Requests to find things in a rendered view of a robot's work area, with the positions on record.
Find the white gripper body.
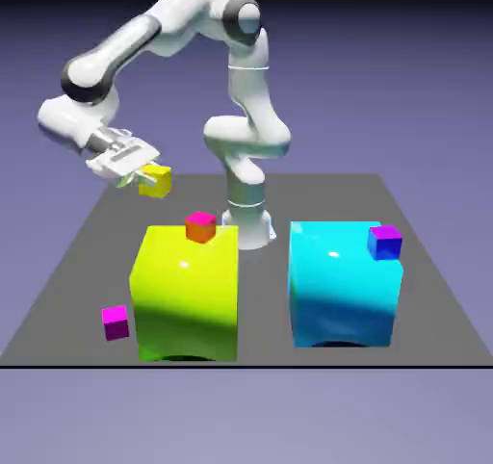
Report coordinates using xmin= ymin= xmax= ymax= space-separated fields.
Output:
xmin=85 ymin=137 xmax=161 ymax=182

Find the small yellow cube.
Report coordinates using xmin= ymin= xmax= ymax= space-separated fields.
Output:
xmin=138 ymin=164 xmax=172 ymax=198

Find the small orange cube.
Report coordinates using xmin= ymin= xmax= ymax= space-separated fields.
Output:
xmin=184 ymin=211 xmax=218 ymax=245

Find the small magenta cube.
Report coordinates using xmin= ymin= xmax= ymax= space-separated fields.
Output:
xmin=100 ymin=304 xmax=130 ymax=342

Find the small blue cube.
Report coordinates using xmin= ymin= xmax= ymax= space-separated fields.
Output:
xmin=366 ymin=224 xmax=403 ymax=261

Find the large yellow-green box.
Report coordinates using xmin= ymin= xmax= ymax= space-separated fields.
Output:
xmin=128 ymin=223 xmax=240 ymax=364

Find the large cyan box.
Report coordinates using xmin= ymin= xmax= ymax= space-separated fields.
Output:
xmin=287 ymin=219 xmax=404 ymax=348

